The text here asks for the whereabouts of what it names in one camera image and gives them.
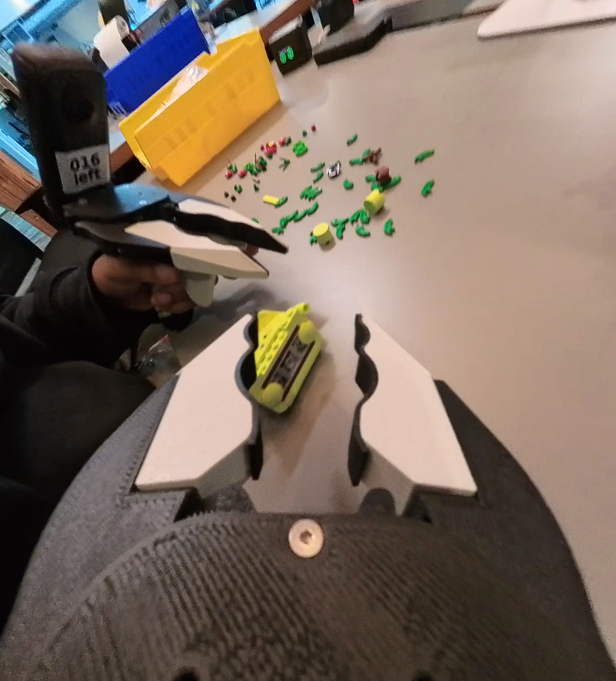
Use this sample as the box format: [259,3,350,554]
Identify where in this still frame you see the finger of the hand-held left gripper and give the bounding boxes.
[171,197,290,254]
[125,220,270,281]

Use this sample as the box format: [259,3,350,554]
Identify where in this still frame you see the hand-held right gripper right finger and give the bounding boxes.
[347,314,479,516]

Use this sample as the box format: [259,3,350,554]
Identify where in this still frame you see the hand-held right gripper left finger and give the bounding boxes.
[134,314,264,494]

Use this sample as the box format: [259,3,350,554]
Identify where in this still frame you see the lime brick pot figure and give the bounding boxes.
[244,303,324,415]

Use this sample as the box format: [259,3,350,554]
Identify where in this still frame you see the person's left hand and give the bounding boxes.
[91,251,197,320]

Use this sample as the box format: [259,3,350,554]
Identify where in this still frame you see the clear plastic bag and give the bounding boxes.
[133,335,181,373]

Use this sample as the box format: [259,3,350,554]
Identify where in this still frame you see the white paper roll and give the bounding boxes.
[93,15,134,70]

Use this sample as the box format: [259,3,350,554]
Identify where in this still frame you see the cluster of red flower pieces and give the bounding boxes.
[224,123,319,193]

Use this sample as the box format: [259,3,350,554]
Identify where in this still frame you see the yellow storage bin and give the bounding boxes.
[118,29,282,187]

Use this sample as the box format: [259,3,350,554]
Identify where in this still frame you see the plain blue storage bin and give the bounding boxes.
[103,8,211,115]

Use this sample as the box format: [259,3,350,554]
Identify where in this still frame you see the black charger with green display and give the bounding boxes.
[268,18,314,76]

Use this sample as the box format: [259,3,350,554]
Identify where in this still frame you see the person's black clothing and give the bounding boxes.
[0,277,155,681]

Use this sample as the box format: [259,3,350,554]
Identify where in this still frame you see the black power adapter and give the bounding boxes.
[312,11,394,67]

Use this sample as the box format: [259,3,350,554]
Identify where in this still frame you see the scattered green leaf pieces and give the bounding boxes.
[273,133,436,240]

